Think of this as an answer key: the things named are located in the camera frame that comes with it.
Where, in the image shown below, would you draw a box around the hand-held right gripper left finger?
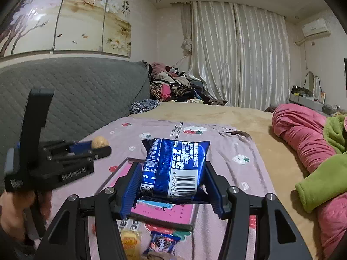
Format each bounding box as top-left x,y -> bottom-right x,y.
34,161 -> 144,260

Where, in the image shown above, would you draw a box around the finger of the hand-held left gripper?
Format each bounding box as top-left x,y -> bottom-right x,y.
47,146 -> 112,168
41,139 -> 94,155

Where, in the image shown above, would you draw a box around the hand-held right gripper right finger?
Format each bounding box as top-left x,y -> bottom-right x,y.
205,161 -> 315,260

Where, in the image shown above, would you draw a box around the walnut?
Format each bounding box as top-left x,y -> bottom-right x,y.
91,136 -> 109,150

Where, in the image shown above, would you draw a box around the blue and white cookie packet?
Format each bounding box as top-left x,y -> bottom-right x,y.
139,138 -> 211,203

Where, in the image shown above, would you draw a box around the yellow cake packet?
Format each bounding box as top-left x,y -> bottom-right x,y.
119,229 -> 143,260

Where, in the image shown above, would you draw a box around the blue and pink cookie packet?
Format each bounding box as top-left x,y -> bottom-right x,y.
143,231 -> 182,256

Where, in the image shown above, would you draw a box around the person's left hand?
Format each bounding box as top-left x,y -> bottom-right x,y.
0,188 -> 53,241

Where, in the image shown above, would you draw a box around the pink printed blanket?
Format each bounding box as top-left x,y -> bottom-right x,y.
49,118 -> 318,260

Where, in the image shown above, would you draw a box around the pink book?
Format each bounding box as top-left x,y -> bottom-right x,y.
96,162 -> 197,226

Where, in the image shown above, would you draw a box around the grey quilted headboard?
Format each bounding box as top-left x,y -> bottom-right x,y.
0,57 -> 151,193

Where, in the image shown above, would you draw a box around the dark floral cloth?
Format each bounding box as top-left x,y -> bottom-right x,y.
129,99 -> 161,115

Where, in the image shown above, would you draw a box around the tan bed sheet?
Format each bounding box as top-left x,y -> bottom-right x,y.
130,101 -> 326,260

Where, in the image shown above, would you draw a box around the pile of clothes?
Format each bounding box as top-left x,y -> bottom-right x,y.
148,62 -> 228,106

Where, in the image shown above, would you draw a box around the pink quilt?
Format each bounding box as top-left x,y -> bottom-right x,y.
272,103 -> 347,258

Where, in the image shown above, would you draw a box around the green fleece blanket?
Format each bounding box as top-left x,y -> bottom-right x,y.
295,115 -> 347,214

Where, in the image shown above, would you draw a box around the grey dresser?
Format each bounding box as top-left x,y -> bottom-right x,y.
290,92 -> 337,114

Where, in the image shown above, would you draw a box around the white curtains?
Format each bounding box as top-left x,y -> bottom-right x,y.
180,1 -> 289,109

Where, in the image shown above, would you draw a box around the arched vanity mirror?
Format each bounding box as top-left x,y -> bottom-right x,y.
303,71 -> 322,99

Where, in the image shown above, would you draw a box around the white air conditioner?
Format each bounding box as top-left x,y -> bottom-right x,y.
301,18 -> 332,37

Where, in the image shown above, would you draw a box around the floral wall mural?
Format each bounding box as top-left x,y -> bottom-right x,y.
0,0 -> 133,59

